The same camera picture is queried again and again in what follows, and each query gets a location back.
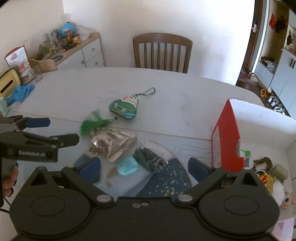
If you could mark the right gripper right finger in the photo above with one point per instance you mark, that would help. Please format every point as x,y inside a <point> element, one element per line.
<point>198,170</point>

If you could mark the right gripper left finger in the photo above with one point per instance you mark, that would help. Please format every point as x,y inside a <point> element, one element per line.
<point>88,168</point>

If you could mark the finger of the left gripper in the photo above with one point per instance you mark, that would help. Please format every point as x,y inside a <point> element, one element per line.
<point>66,140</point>
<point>37,122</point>

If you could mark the silver foil snack bag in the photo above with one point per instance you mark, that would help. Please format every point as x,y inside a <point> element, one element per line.
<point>111,144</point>

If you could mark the black item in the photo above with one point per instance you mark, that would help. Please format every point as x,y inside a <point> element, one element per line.
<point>149,160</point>

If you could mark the tissue pack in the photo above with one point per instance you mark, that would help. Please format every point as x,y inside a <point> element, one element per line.
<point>245,154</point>

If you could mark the red figure keychain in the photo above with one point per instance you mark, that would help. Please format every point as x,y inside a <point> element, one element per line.
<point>266,179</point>

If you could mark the person's left hand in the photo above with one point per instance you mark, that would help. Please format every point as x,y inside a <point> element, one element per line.
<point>10,181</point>

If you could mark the blue cloth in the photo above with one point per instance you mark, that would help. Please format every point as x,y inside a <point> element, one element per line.
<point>20,93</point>

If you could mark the yellow tissue box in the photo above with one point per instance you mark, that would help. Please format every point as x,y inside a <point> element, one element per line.
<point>9,81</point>

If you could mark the red white cardboard box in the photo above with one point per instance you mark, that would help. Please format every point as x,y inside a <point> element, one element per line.
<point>263,132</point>

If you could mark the red white snack package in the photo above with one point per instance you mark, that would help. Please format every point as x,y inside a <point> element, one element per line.
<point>17,60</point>

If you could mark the green sachet with tassel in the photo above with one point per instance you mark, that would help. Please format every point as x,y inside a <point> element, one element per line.
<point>125,107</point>

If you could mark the wooden top sideboard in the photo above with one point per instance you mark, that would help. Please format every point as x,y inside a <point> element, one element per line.
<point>87,54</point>

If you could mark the blue globe toy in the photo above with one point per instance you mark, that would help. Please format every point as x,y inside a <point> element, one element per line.
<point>66,30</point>

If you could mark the white kitchen cabinets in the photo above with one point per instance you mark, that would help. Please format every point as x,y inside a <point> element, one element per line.
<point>282,81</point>

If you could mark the wooden chair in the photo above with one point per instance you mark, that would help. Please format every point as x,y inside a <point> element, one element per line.
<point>160,51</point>

